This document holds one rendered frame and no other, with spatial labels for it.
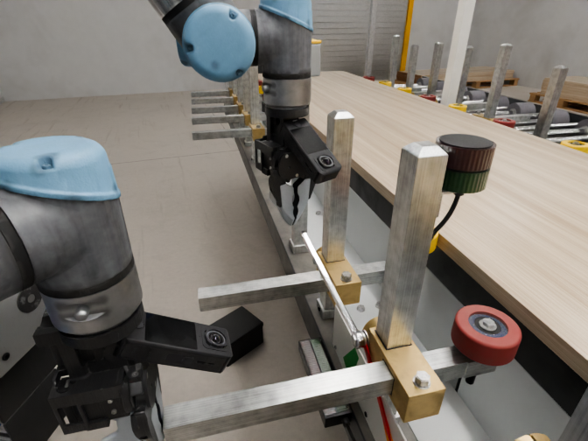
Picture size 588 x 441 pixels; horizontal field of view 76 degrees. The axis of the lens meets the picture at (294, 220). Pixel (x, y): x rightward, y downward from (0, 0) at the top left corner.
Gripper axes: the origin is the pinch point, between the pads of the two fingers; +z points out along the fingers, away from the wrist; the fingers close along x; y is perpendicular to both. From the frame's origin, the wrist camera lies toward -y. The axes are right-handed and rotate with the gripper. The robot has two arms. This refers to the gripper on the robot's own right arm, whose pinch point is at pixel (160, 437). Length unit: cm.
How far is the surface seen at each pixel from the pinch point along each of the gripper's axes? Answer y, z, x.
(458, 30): -126, -39, -136
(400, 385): -28.7, -4.1, 3.1
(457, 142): -34.6, -32.0, -3.5
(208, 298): -6.6, -0.3, -23.4
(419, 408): -30.5, -1.9, 5.1
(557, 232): -72, -8, -18
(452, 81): -127, -17, -134
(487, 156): -36.5, -31.1, -1.0
